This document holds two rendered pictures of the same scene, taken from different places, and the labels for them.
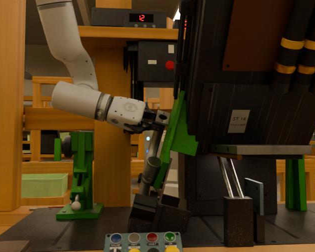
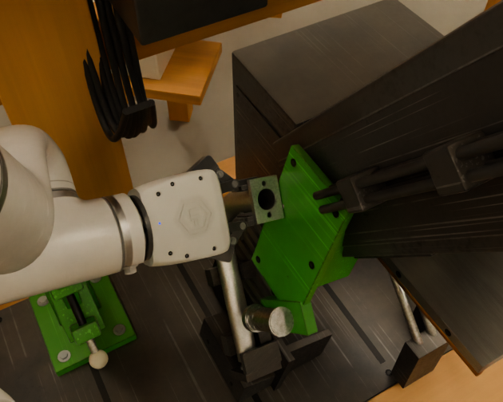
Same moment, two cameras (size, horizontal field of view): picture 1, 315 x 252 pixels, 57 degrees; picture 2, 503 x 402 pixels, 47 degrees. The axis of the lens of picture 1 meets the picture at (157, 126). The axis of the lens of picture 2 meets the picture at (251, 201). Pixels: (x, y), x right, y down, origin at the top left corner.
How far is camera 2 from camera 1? 0.79 m
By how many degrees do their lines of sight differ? 58
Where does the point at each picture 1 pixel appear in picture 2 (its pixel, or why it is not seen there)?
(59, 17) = not seen: outside the picture
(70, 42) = (37, 245)
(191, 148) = (345, 269)
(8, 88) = not seen: outside the picture
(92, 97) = (107, 256)
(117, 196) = not seen: hidden behind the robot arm
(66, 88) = (26, 272)
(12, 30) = not seen: outside the picture
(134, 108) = (203, 213)
